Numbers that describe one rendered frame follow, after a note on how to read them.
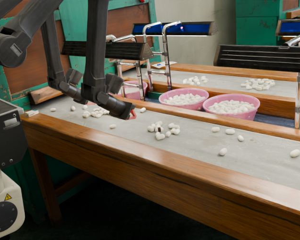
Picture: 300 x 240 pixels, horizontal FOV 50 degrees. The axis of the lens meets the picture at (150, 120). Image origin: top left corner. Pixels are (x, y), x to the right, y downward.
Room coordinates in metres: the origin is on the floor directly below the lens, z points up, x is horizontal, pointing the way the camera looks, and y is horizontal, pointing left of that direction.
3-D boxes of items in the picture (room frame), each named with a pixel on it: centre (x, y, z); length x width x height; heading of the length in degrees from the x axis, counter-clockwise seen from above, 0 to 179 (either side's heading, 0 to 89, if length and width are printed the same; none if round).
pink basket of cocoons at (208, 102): (1.45, -0.40, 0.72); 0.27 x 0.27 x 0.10
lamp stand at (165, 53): (1.98, -0.14, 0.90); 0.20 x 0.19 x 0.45; 46
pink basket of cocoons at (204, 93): (1.65, -0.19, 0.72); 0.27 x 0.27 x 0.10
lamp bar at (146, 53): (1.64, 0.19, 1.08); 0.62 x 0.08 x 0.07; 46
